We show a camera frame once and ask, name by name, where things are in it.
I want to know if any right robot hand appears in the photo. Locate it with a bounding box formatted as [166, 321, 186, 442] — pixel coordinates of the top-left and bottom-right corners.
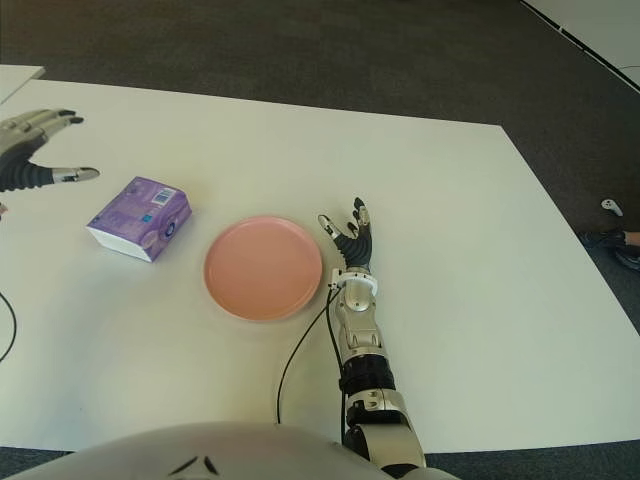
[317, 197, 376, 271]

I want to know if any pink round plate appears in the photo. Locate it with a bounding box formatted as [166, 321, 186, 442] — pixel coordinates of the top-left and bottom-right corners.
[203, 215, 324, 321]

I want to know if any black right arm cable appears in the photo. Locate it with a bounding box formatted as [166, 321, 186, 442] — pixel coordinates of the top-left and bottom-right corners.
[276, 287, 351, 444]

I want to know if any silver robot torso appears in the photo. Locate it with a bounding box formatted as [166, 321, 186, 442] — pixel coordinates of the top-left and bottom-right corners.
[0, 422, 461, 480]

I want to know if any dark sneaker of person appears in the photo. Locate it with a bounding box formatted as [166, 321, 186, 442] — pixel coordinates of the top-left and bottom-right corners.
[582, 227, 640, 274]

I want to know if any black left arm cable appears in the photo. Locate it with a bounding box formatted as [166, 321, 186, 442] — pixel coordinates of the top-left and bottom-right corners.
[0, 292, 17, 361]

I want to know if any white side table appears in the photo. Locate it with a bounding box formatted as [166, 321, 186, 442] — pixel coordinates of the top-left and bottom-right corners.
[0, 64, 45, 105]

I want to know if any purple tissue paper pack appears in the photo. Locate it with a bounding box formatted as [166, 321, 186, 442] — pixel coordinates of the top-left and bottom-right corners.
[85, 175, 193, 264]

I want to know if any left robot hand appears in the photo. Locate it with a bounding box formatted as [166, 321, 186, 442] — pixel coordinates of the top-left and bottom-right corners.
[0, 108, 100, 194]

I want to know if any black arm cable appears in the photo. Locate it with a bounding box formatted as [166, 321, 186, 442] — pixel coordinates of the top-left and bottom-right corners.
[276, 287, 351, 444]
[0, 292, 17, 361]

